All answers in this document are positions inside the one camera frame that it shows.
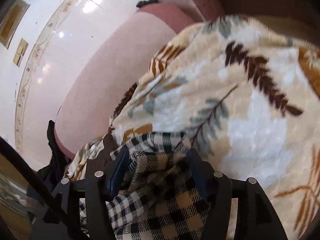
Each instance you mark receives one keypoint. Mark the large yellow wooden panel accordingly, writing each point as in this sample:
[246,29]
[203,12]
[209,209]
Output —
[12,22]

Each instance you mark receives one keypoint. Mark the small black object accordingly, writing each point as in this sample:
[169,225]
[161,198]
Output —
[145,3]

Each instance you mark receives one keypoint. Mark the small yellow wooden panel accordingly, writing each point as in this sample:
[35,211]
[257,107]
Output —
[21,52]

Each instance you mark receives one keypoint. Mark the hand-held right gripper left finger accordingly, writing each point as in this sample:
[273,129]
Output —
[117,173]

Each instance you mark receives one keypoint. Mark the glass table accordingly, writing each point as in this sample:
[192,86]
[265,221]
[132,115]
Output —
[17,192]

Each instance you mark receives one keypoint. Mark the dark navy garment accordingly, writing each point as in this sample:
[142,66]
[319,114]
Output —
[53,160]

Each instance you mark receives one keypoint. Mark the leaf print fleece blanket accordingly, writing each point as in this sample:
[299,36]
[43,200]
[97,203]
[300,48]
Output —
[237,92]

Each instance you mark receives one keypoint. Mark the black and white checkered coat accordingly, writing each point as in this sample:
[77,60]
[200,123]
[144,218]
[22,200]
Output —
[162,205]

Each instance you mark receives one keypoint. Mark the pink pillow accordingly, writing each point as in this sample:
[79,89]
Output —
[112,80]

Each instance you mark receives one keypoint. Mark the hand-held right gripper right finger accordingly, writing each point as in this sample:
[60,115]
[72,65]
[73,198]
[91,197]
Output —
[201,180]

